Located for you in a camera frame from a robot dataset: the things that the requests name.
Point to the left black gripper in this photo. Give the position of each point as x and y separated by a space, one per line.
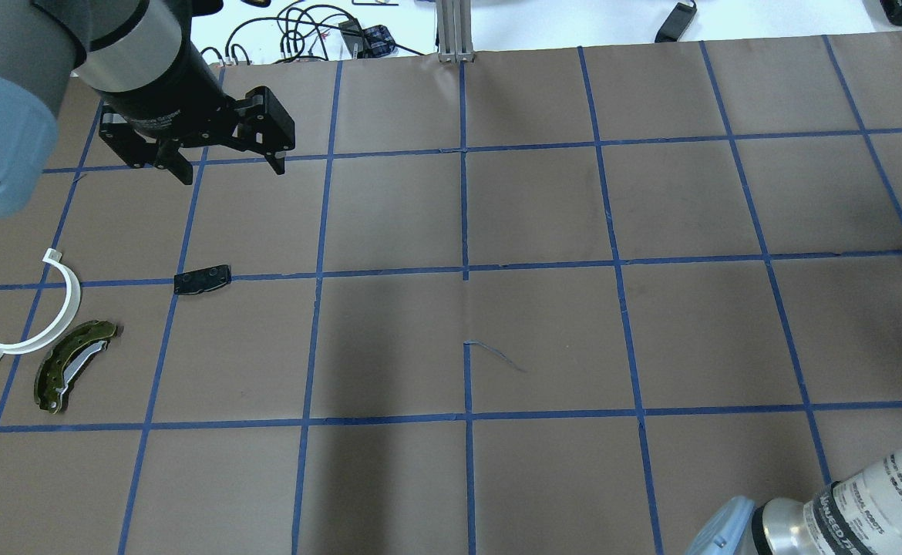
164 91

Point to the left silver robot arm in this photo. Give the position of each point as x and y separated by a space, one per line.
112 46

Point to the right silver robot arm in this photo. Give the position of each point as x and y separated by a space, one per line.
859 515

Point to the black brake pad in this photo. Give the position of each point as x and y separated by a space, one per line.
202 280

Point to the green brake shoe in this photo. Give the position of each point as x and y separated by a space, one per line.
66 360

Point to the black power adapter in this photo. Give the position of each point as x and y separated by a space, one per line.
676 22

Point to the aluminium frame post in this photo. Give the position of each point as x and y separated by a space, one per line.
454 39

